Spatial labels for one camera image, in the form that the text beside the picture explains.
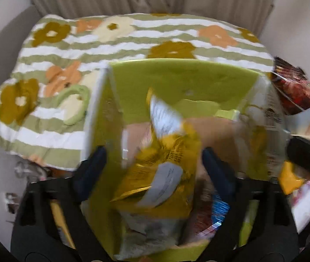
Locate blue snack packet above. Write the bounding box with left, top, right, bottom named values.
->
left=211, top=196, right=230, bottom=228

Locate green cardboard box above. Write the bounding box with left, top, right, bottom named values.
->
left=81, top=58, right=288, bottom=262

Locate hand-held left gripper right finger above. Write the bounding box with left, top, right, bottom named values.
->
left=199, top=147, right=300, bottom=262

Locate gold snack packet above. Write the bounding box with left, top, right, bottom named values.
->
left=111, top=87, right=201, bottom=216

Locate yellow snack packet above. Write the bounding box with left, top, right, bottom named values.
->
left=278, top=160, right=307, bottom=195

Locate dark red snack bag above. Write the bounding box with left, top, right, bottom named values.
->
left=270, top=57, right=310, bottom=140

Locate floral striped blanket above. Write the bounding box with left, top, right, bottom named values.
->
left=0, top=13, right=277, bottom=170

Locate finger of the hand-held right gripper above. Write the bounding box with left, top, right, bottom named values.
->
left=285, top=136, right=310, bottom=194

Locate white grey snack packet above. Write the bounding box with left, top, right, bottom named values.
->
left=116, top=210, right=189, bottom=261

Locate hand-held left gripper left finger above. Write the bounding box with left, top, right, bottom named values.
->
left=11, top=146, right=109, bottom=262

